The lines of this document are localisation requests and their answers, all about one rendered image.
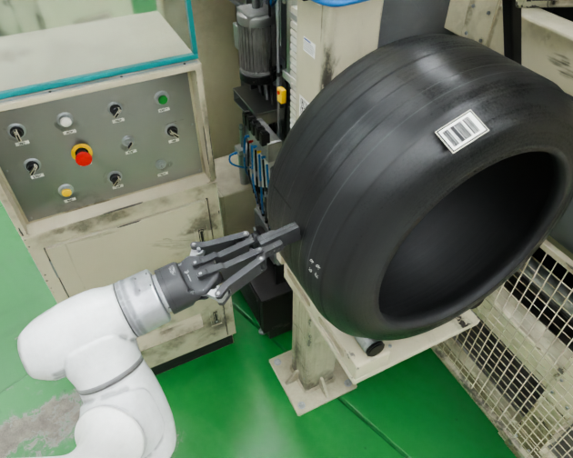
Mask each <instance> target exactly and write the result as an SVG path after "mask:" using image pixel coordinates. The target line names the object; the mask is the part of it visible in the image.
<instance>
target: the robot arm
mask: <svg viewBox="0 0 573 458"><path fill-rule="evenodd" d="M299 239H301V235H300V230H299V226H298V225H297V223H296V222H293V223H291V224H288V225H286V226H284V227H281V228H279V229H277V230H275V231H274V230H271V231H268V232H266V233H265V234H261V235H259V236H256V234H251V235H250V234H249V232H248V231H244V232H241V233H237V234H231V235H228V236H224V237H220V238H217V239H213V240H209V241H206V242H193V243H191V244H190V246H191V249H192V250H191V253H190V256H188V257H186V258H185V259H184V260H183V261H182V262H180V263H176V262H173V263H170V264H167V265H165V266H162V267H160V268H158V269H156V270H154V272H155V274H154V275H152V274H151V272H150V271H149V270H147V269H145V270H143V271H141V272H139V273H137V274H133V275H131V276H129V277H127V278H126V279H123V280H119V281H117V283H114V284H110V285H108V286H104V287H98V288H93V289H90V290H87V291H84V292H82V293H80V294H76V295H74V296H72V297H70V298H68V299H66V300H64V301H63V302H61V303H59V304H56V305H55V306H53V307H52V308H50V309H48V310H47V311H45V312H44V313H42V314H40V315H39V316H37V317H36V318H35V319H34V320H33V321H32V322H31V323H30V324H29V325H28V326H27V327H26V328H25V329H24V330H23V331H22V332H21V333H20V335H19V337H18V340H17V350H18V353H19V356H20V359H21V362H22V364H23V366H24V368H25V370H26V372H27V373H28V374H29V376H31V377H32V378H34V379H38V380H47V381H56V380H59V379H62V378H64V377H67V379H68V380H69V381H70V382H71V383H72V384H73V385H74V387H75V388H76V390H77V391H78V392H79V394H80V397H81V399H82V401H83V405H82V406H81V408H80V415H79V420H78V422H77V424H76V426H75V443H76V448H75V449H74V450H73V451H72V452H71V453H69V454H66V455H61V456H48V457H27V458H170V457H171V455H172V453H173V451H174V450H175V447H176V425H175V421H174V417H173V414H172V411H171V409H170V406H169V404H168V401H167V399H166V396H165V394H164V392H163V390H162V388H161V386H160V384H159V382H158V380H157V379H156V377H155V375H154V373H153V371H152V370H151V369H150V368H149V366H148V365H147V363H146V361H145V359H144V358H143V356H142V354H141V352H140V350H139V347H138V344H137V340H136V338H137V337H139V336H141V335H144V334H146V333H148V332H150V331H152V330H154V329H156V328H157V327H159V326H161V325H164V324H167V323H169V322H170V321H171V315H170V312H173V314H177V313H179V312H181V311H183V310H185V309H186V308H189V307H191V306H193V305H194V304H195V302H196V301H198V300H205V299H208V298H212V299H214V300H216V301H217V302H218V304H219V305H224V304H225V303H226V302H227V300H228V299H229V298H230V296H231V295H232V294H234V293H235V292H237V291H238V290H239V289H241V288H242V287H243V286H245V285H246V284H248V283H249V282H250V281H252V280H253V279H254V278H256V277H257V276H258V275H260V274H261V273H263V272H264V271H265V270H266V269H267V266H266V259H267V258H268V256H270V255H273V254H275V253H278V252H280V251H282V250H283V249H284V247H285V246H287V245H289V244H292V243H293V242H295V241H297V240H299ZM220 272H221V273H220ZM219 284H221V285H220V286H219Z"/></svg>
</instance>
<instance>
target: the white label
mask: <svg viewBox="0 0 573 458"><path fill-rule="evenodd" d="M488 131H489V130H488V129H487V127H486V126H485V125H484V124H483V123H482V122H481V121H480V120H479V119H478V117H477V116H476V115H475V114H474V113H473V112H472V111H471V110H468V111H467V112H465V113H464V114H462V115H461V116H459V117H458V118H456V119H455V120H453V121H452V122H450V123H448V124H446V125H445V126H443V127H441V128H440V129H438V130H437V131H436V132H435V134H436V135H437V136H438V137H439V138H440V140H441V141H442V142H443V143H444V144H445V145H446V147H447V148H448V149H449V150H450V151H451V153H452V154H454V153H455V152H457V151H458V150H460V149H461V148H463V147H465V146H466V145H468V144H470V143H471V142H473V141H474V140H476V139H478V138H479V137H480V136H481V135H483V134H485V133H487V132H488Z"/></svg>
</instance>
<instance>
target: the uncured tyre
mask: <svg viewBox="0 0 573 458"><path fill-rule="evenodd" d="M468 110H471V111H472V112H473V113H474V114H475V115H476V116H477V117H478V119H479V120H480V121H481V122H482V123H483V124H484V125H485V126H486V127H487V129H488V130H489V131H488V132H487V133H485V134H483V135H481V136H480V137H479V138H478V139H476V140H474V141H473V142H471V143H470V144H468V145H466V146H465V147H463V148H461V149H460V150H458V151H457V152H455V153H454V154H452V153H451V151H450V150H449V149H448V148H447V147H446V145H445V144H444V143H443V142H442V141H441V140H440V138H439V137H438V136H437V135H436V134H435V132H436V131H437V130H438V129H440V128H441V127H443V126H445V125H446V124H448V123H450V122H452V121H453V120H455V119H456V118H458V117H459V116H461V115H462V114H464V113H465V112H467V111H468ZM273 185H274V186H275V187H276V189H277V190H278V192H279V193H281V195H282V196H283V197H284V198H285V200H286V201H287V203H288V204H289V205H290V207H291V210H290V208H289V207H288V206H287V204H286V203H285V201H284V200H283V199H282V197H281V196H280V195H279V193H278V192H277V191H276V189H275V188H274V186H273ZM572 198H573V101H572V100H571V99H570V98H569V97H568V96H567V94H566V93H565V92H564V91H563V90H562V89H561V88H560V87H559V86H558V85H557V84H555V83H554V82H552V81H550V80H549V79H547V78H546V77H544V76H542V75H539V74H537V73H535V72H534V71H532V70H530V69H528V68H526V67H525V66H523V65H520V64H519V63H517V62H515V61H513V60H511V59H509V58H507V57H505V56H503V55H502V54H500V53H498V52H496V51H494V50H492V49H490V48H488V47H486V46H485V45H482V44H481V43H479V42H477V41H475V40H472V39H469V38H466V37H463V36H457V35H441V34H426V35H414V36H410V37H406V38H403V39H399V40H396V41H395V42H392V43H389V44H387V45H383V46H381V47H379V48H378V49H376V50H374V51H372V52H371V53H369V54H367V55H365V56H363V57H361V58H360V59H358V60H357V61H355V63H353V64H352V65H350V66H349V67H347V68H346V69H345V70H344V71H342V72H341V73H340V74H339V75H337V76H336V77H335V78H334V79H333V80H332V81H330V82H329V83H328V84H327V85H326V86H325V87H324V88H323V89H322V90H321V91H320V92H319V93H318V94H317V96H316V97H315V98H314V99H313V100H312V101H311V102H310V104H309V105H308V106H307V107H306V109H305V110H304V111H303V113H302V114H301V115H300V116H299V117H298V119H297V120H296V122H295V123H294V125H293V127H292V128H291V130H290V131H289V133H288V135H287V137H286V139H285V141H284V143H283V144H282V146H281V148H280V150H279V153H278V155H277V157H276V160H275V163H274V166H273V169H272V173H271V175H270V179H269V184H268V189H267V197H266V211H267V219H268V223H269V227H270V231H271V230H274V231H275V230H277V229H279V228H281V227H284V226H286V225H288V224H291V223H293V222H296V223H297V225H298V226H299V230H300V235H301V239H299V240H297V241H295V242H293V243H292V244H289V245H287V246H285V247H284V249H283V250H282V251H280V252H279V253H280V254H281V256H282V257H283V259H284V260H285V262H286V264H287V265H288V267H289V268H290V270H291V271H292V273H293V274H294V276H295V277H296V279H297V280H298V281H299V283H300V284H301V286H302V287H303V289H304V290H305V292H306V293H307V295H308V297H309V298H310V300H311V301H312V303H313V304H314V306H315V307H316V309H317V310H318V311H319V313H320V314H321V315H322V316H323V317H324V318H325V319H326V320H328V321H329V322H330V323H331V324H333V325H334V326H335V327H336V328H337V329H338V330H340V331H341V332H343V333H345V334H349V335H352V336H355V337H362V338H368V339H376V340H383V341H393V340H400V339H405V338H409V337H412V336H416V335H419V334H423V333H425V332H428V331H430V330H433V329H435V328H437V327H439V326H440V325H442V324H445V323H447V322H449V321H451V320H453V319H455V318H456V317H458V316H460V315H461V314H463V313H464V312H466V311H467V310H469V309H470V308H472V307H473V306H475V305H476V304H478V303H480V302H481V301H482V300H484V299H485V298H486V297H488V296H489V295H490V294H492V293H493V292H494V291H496V290H497V289H498V288H499V286H501V285H502V284H503V283H504V282H505V281H506V280H508V279H509V278H510V277H511V276H512V275H513V274H514V273H515V272H516V271H517V270H518V269H519V268H520V267H521V266H522V265H523V264H524V263H525V262H526V261H527V260H528V259H529V258H530V257H531V256H532V255H533V253H535V252H536V251H537V249H538V248H539V247H540V246H541V245H542V244H543V243H544V241H545V240H546V239H547V238H548V236H549V235H550V233H551V232H552V231H553V229H554V228H555V226H556V225H557V224H558V222H559V220H560V219H561V217H562V215H563V214H564V213H565V212H566V210H567V208H568V206H569V204H570V202H571V200H572ZM310 255H312V257H313V258H314V259H316V260H317V261H318V262H319V263H320V264H322V265H323V266H322V270H321V274H320V279H319V281H318V280H317V279H315V278H314V277H313V276H312V275H311V274H310V273H309V272H308V271H307V268H308V261H309V256H310Z"/></svg>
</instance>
